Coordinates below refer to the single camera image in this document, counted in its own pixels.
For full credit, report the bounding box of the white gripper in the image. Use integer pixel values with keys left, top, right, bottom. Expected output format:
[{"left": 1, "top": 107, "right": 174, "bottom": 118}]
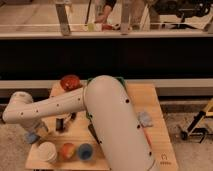
[{"left": 37, "top": 142, "right": 57, "bottom": 163}]

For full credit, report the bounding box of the blue sponge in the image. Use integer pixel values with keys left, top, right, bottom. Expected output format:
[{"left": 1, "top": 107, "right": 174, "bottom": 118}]
[{"left": 25, "top": 132, "right": 40, "bottom": 144}]

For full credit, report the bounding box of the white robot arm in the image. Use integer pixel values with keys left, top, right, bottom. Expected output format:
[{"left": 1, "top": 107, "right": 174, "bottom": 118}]
[{"left": 1, "top": 75, "right": 160, "bottom": 171}]

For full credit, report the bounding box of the red-brown bowl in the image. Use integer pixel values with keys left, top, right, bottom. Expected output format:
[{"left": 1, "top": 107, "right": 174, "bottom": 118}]
[{"left": 60, "top": 75, "right": 81, "bottom": 91}]

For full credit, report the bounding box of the orange red apple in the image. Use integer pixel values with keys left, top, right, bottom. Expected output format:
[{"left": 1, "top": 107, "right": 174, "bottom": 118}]
[{"left": 60, "top": 143, "right": 76, "bottom": 160}]

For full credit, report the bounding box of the small blue cup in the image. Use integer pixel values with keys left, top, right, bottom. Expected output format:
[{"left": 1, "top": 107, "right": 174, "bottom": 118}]
[{"left": 77, "top": 143, "right": 93, "bottom": 161}]

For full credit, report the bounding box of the black remote control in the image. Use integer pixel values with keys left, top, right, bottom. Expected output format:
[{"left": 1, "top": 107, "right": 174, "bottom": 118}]
[{"left": 88, "top": 124, "right": 102, "bottom": 144}]

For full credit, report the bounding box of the grey blue cloth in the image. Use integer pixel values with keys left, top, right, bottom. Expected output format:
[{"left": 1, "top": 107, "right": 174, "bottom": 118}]
[{"left": 138, "top": 111, "right": 153, "bottom": 127}]

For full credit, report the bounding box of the green plastic tray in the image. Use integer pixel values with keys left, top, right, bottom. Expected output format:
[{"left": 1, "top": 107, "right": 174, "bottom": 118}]
[{"left": 86, "top": 76, "right": 126, "bottom": 89}]

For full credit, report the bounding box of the orange carrot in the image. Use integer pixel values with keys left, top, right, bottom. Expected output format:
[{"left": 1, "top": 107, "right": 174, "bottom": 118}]
[{"left": 143, "top": 128, "right": 152, "bottom": 148}]

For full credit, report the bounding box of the yellow black stand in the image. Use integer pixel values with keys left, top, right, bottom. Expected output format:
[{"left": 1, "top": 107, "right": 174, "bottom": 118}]
[{"left": 180, "top": 98, "right": 213, "bottom": 142}]

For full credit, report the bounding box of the person in background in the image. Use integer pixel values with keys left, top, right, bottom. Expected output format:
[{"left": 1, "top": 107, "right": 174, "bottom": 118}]
[{"left": 95, "top": 0, "right": 117, "bottom": 23}]

